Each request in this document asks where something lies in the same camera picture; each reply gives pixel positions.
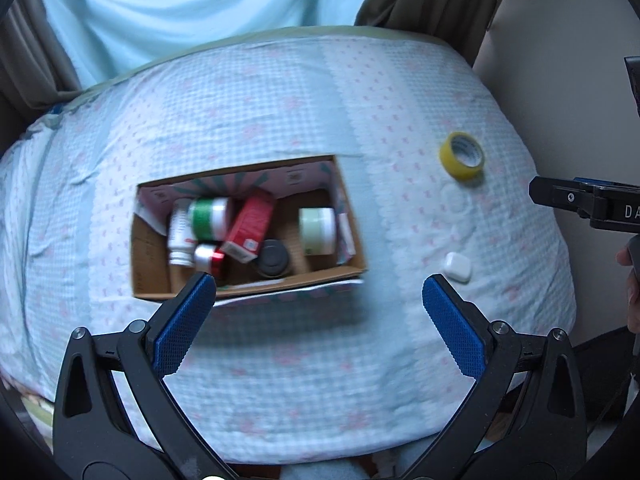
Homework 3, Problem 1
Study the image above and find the white medicine bottle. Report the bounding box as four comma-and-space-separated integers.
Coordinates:
167, 198, 196, 268

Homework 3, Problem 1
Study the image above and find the red rectangular box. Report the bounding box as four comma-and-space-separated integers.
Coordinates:
220, 188, 277, 263

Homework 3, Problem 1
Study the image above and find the green label white jar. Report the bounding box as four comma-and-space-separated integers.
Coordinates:
189, 197, 233, 242

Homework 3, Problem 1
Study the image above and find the black jar with barcode label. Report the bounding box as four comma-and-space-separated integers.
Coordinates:
254, 238, 291, 278

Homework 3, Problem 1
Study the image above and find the pale green white-lid jar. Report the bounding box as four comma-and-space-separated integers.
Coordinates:
298, 207, 336, 256

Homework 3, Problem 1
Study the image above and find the person's right hand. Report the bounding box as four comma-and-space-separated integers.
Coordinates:
616, 246, 640, 334

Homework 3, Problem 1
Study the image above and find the yellow tape roll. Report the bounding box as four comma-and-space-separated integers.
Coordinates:
438, 131, 485, 181

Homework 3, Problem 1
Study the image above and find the checkered light blue bedspread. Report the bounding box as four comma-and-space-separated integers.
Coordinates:
0, 24, 580, 466

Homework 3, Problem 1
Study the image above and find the white earbuds case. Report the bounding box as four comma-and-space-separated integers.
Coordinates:
442, 252, 472, 283

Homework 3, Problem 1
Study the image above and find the open cardboard box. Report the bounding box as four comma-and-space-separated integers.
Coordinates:
130, 155, 367, 301

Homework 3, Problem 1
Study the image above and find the grey left drape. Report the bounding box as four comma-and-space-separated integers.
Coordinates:
1, 0, 81, 120

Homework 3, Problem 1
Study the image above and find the light blue sheer curtain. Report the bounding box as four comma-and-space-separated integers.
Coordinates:
42, 0, 363, 88

